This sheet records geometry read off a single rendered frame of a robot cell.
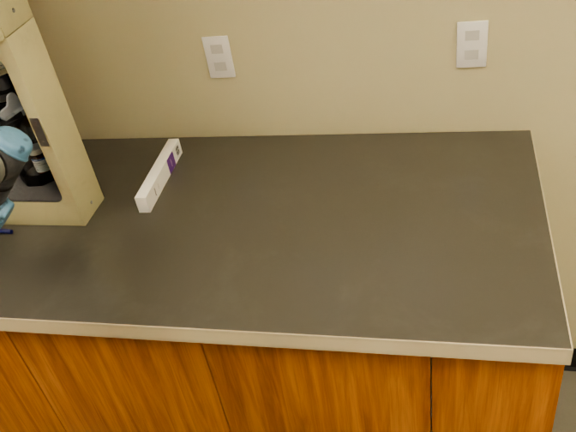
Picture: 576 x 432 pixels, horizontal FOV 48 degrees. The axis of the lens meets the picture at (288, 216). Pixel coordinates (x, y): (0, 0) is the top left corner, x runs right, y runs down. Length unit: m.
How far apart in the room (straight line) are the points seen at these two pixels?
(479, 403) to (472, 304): 0.21
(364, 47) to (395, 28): 0.09
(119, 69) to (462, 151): 0.93
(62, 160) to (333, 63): 0.70
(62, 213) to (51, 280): 0.20
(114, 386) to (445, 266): 0.78
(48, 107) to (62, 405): 0.71
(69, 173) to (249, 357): 0.59
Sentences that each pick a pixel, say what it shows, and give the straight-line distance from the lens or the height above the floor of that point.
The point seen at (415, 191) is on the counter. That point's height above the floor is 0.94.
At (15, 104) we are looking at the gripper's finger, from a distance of 1.55.
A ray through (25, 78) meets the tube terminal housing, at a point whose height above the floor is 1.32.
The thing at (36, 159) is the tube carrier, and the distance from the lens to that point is 1.63.
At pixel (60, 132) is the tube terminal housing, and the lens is 1.52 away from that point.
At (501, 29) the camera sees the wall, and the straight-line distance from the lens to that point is 1.62.
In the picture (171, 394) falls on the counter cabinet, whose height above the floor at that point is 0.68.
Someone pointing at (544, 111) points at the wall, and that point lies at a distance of 1.73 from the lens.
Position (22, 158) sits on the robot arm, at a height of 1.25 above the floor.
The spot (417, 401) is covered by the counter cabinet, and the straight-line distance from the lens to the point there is 1.34.
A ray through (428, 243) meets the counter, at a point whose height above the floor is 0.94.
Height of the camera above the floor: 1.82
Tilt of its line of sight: 37 degrees down
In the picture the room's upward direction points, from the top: 10 degrees counter-clockwise
